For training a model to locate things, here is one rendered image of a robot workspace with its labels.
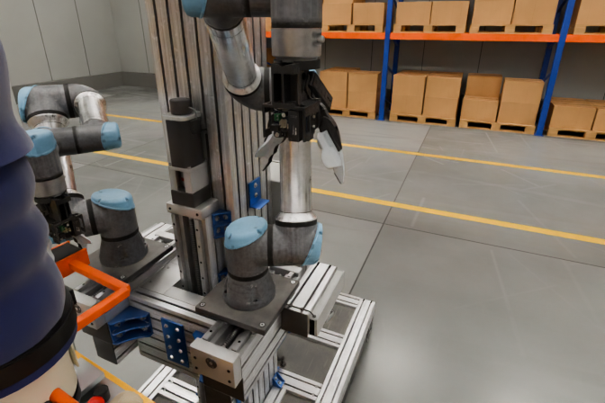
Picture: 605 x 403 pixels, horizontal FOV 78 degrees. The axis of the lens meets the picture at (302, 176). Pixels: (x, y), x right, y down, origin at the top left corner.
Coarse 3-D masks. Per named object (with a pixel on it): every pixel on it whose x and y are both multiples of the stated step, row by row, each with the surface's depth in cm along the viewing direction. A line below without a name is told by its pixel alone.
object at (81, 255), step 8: (56, 248) 102; (64, 248) 102; (72, 248) 102; (80, 248) 102; (56, 256) 98; (64, 256) 98; (72, 256) 99; (80, 256) 101; (64, 264) 97; (64, 272) 98; (72, 272) 100
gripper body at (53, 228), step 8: (64, 192) 93; (40, 200) 89; (48, 200) 90; (56, 200) 89; (64, 200) 91; (48, 208) 93; (56, 208) 90; (64, 208) 91; (48, 216) 94; (56, 216) 91; (64, 216) 93; (72, 216) 94; (80, 216) 96; (56, 224) 91; (64, 224) 93; (72, 224) 94; (56, 232) 91; (64, 232) 93; (72, 232) 95; (80, 232) 96; (56, 240) 92
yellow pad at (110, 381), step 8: (88, 360) 85; (112, 376) 81; (96, 384) 78; (104, 384) 76; (112, 384) 78; (120, 384) 79; (88, 392) 77; (96, 392) 74; (104, 392) 74; (112, 392) 77; (120, 392) 77; (136, 392) 77; (80, 400) 75; (104, 400) 74; (144, 400) 76
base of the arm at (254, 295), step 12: (228, 276) 105; (252, 276) 101; (264, 276) 104; (228, 288) 105; (240, 288) 102; (252, 288) 103; (264, 288) 104; (228, 300) 104; (240, 300) 103; (252, 300) 103; (264, 300) 104
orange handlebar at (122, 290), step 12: (72, 264) 98; (84, 264) 97; (96, 276) 93; (108, 276) 93; (120, 288) 89; (108, 300) 85; (120, 300) 87; (84, 312) 81; (96, 312) 82; (84, 324) 80; (60, 396) 63
